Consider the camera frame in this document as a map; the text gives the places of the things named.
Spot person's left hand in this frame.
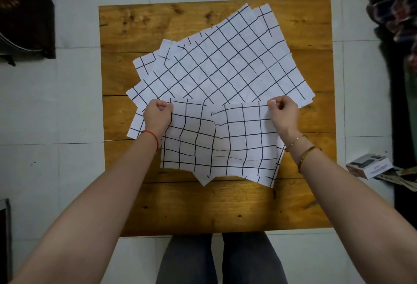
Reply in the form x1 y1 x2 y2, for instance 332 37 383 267
142 99 174 143

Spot person's right hand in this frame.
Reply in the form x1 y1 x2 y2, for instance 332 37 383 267
266 95 305 146

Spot pile of grid cloths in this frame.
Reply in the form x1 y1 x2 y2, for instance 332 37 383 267
126 3 316 187

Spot person's left forearm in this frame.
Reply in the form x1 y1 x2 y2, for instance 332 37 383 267
11 134 162 284

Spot person's right forearm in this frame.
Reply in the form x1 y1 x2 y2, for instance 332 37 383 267
285 137 417 284

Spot person's denim trousers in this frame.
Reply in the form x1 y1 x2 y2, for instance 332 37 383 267
156 231 289 284

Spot gold bangle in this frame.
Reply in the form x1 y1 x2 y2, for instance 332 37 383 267
297 145 322 174

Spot small white orange box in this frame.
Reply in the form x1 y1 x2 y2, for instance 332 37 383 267
346 153 395 180

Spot wooden table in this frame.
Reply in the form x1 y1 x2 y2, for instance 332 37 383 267
99 0 338 237

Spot long cream and denim sofa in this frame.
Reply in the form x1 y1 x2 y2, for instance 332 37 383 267
377 26 417 248

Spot green cloth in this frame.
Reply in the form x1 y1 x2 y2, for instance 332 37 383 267
404 56 417 144

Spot red plaid blanket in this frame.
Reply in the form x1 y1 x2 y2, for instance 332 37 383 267
366 0 417 63

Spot cream and denim armchair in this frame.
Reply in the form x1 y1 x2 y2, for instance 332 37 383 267
0 0 56 66

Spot dark red refrigerator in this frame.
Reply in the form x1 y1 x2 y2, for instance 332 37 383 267
0 198 13 283

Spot red string bracelet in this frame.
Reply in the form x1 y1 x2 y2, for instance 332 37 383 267
140 129 162 153

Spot thin gold chain bracelet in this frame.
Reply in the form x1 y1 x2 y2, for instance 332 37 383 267
284 134 309 153

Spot beige perforated strap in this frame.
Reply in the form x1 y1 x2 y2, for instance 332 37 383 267
373 167 417 192

